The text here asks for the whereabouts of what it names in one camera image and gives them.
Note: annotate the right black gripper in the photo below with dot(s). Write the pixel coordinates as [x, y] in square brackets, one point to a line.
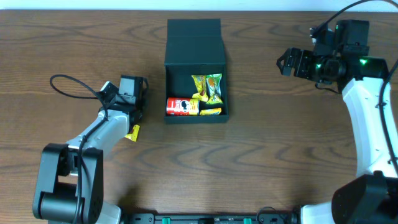
[290, 55]

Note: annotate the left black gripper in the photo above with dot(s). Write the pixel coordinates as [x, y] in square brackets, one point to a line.
[142, 102]

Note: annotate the red Pringles can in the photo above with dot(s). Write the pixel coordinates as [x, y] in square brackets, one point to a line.
[182, 107]

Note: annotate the yellow Apollo cake packet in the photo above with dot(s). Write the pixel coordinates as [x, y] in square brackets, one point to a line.
[133, 135]

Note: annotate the yellow chocolate cake packet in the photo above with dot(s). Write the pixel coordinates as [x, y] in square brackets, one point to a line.
[200, 83]

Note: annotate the green snack packet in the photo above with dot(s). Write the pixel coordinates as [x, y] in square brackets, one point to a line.
[213, 82]

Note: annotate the orange-yellow biscuit packet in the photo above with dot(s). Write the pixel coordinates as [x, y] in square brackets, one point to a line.
[210, 112]

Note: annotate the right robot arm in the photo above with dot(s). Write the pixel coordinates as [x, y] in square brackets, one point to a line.
[372, 196]

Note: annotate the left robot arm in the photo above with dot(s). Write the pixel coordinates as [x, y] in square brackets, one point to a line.
[70, 182]

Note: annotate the dark green open gift box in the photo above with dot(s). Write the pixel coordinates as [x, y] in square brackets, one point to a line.
[194, 47]

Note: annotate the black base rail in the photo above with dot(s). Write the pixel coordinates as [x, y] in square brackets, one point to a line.
[268, 217]

